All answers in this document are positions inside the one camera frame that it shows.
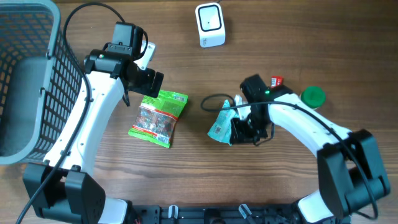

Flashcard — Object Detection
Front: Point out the green lid jar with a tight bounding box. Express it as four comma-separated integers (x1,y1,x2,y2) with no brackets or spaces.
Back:
300,86,326,109

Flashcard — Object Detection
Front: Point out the grey plastic mesh basket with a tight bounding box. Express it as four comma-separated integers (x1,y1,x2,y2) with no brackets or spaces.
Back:
1,0,81,165

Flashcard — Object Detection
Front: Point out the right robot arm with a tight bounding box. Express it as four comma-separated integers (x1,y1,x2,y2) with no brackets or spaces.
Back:
229,75,391,223

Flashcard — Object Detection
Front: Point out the white barcode scanner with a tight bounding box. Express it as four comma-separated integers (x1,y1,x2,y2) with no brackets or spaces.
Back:
195,2,226,48

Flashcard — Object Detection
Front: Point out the green candy bag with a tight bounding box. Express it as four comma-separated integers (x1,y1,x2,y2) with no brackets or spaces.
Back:
128,90,188,148

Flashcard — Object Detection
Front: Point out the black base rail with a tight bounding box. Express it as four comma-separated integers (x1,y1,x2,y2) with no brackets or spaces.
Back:
127,203,307,224

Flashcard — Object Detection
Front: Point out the red coffee stick sachet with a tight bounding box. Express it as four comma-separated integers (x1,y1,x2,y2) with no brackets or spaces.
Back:
271,76,284,88

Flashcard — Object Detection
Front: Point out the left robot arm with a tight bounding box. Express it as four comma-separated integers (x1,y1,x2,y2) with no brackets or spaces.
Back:
23,22,164,223

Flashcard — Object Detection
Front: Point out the teal snack packet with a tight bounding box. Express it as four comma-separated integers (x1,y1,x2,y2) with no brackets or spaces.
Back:
208,110,239,146

